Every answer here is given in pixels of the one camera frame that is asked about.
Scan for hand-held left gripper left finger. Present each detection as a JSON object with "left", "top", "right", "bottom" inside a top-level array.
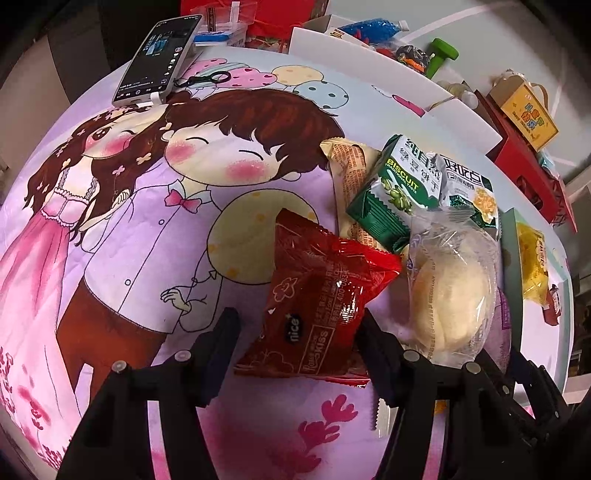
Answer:
[{"left": 58, "top": 307, "right": 242, "bottom": 480}]

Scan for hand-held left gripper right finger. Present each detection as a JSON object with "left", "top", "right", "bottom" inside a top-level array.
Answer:
[{"left": 353, "top": 308, "right": 536, "bottom": 480}]

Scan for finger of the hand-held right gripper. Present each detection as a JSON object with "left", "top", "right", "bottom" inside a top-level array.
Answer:
[{"left": 482, "top": 347, "right": 572, "bottom": 437}]

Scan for white tray with mint rim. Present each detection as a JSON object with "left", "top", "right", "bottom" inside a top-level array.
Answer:
[{"left": 498, "top": 208, "right": 576, "bottom": 394}]

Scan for red snack packet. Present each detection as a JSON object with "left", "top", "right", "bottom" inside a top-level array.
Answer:
[{"left": 233, "top": 208, "right": 403, "bottom": 387}]

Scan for clear bread packet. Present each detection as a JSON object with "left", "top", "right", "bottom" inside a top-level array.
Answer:
[{"left": 400, "top": 205, "right": 503, "bottom": 371}]

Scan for green biscuit packet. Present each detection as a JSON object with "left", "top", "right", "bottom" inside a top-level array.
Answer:
[{"left": 345, "top": 134, "right": 447, "bottom": 254}]

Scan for beige snack packet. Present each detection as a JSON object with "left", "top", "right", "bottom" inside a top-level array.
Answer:
[{"left": 320, "top": 137, "right": 408, "bottom": 256}]

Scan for yellow bread packet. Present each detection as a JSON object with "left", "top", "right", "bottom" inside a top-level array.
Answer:
[{"left": 514, "top": 220, "right": 551, "bottom": 308}]

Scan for printed cartoon blanket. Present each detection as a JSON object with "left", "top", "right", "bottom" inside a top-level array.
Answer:
[{"left": 0, "top": 55, "right": 575, "bottom": 480}]

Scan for white and green snack packet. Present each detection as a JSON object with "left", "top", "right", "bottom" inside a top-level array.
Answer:
[{"left": 438, "top": 154, "right": 500, "bottom": 241}]

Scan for red gift box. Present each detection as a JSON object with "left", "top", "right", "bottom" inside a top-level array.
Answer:
[{"left": 475, "top": 90, "right": 579, "bottom": 232}]

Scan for black scissors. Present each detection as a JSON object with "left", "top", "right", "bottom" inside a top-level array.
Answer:
[{"left": 178, "top": 70, "right": 232, "bottom": 90}]

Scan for white cardboard box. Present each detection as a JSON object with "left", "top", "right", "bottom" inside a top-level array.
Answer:
[{"left": 288, "top": 14, "right": 502, "bottom": 154}]

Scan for white phone stand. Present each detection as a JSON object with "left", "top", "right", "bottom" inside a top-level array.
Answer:
[{"left": 134, "top": 42, "right": 205, "bottom": 110}]

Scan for toy car packet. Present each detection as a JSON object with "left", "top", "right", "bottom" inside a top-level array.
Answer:
[{"left": 394, "top": 44, "right": 431, "bottom": 73}]

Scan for green dumbbell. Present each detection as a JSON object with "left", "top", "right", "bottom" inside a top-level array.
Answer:
[{"left": 425, "top": 39, "right": 461, "bottom": 80}]

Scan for smartphone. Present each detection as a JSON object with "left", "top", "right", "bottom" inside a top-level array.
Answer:
[{"left": 112, "top": 14, "right": 204, "bottom": 106}]

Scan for blue and white box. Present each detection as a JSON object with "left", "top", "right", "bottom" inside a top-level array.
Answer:
[{"left": 194, "top": 30, "right": 232, "bottom": 48}]

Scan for blue water bottle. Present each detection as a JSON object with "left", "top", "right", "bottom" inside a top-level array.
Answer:
[{"left": 341, "top": 17, "right": 411, "bottom": 43}]

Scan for clear plastic box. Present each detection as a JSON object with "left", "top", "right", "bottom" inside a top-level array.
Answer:
[{"left": 202, "top": 0, "right": 259, "bottom": 47}]

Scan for red flat box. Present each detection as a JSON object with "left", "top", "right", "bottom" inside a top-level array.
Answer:
[{"left": 180, "top": 0, "right": 329, "bottom": 28}]

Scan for yellow carton with handle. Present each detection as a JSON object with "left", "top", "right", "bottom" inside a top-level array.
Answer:
[{"left": 488, "top": 73, "right": 559, "bottom": 151}]

